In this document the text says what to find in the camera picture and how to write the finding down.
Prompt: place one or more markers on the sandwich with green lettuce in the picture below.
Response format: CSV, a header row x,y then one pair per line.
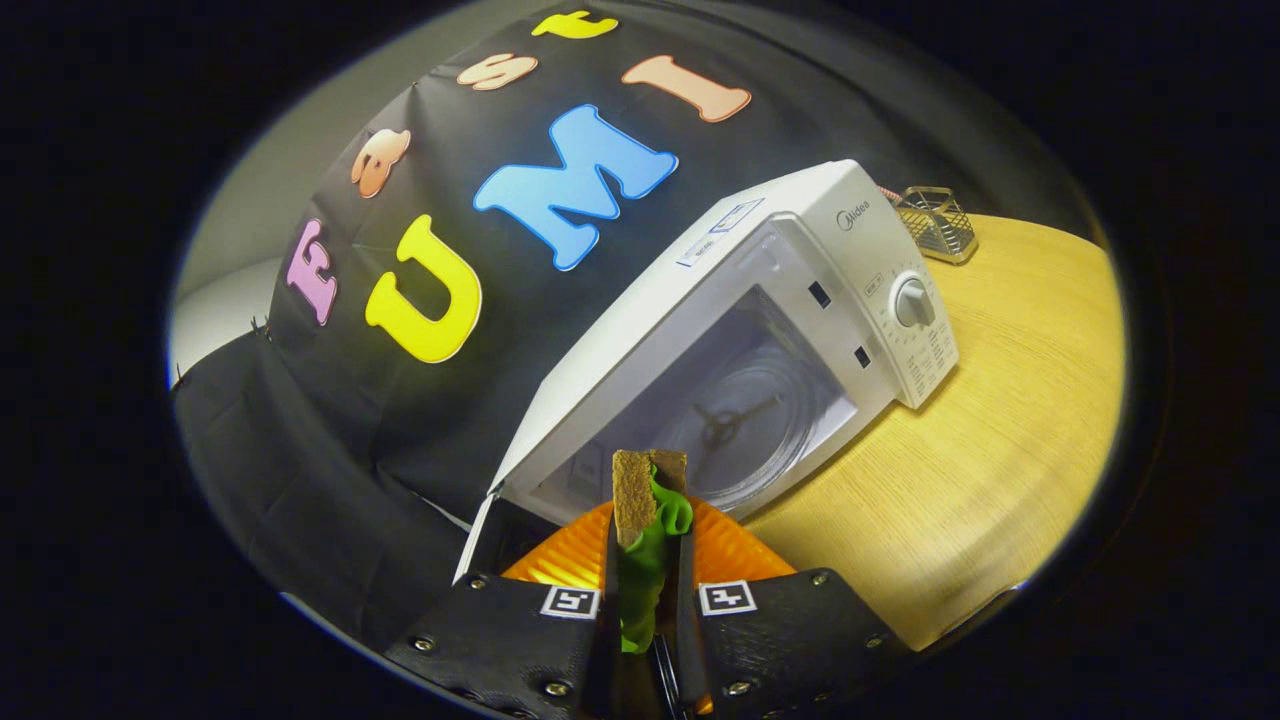
x,y
632,500

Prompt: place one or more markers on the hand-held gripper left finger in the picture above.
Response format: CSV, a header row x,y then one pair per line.
x,y
603,660

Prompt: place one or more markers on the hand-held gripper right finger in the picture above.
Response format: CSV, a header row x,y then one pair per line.
x,y
688,650

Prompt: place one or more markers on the white microwave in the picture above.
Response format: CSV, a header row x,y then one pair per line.
x,y
870,260

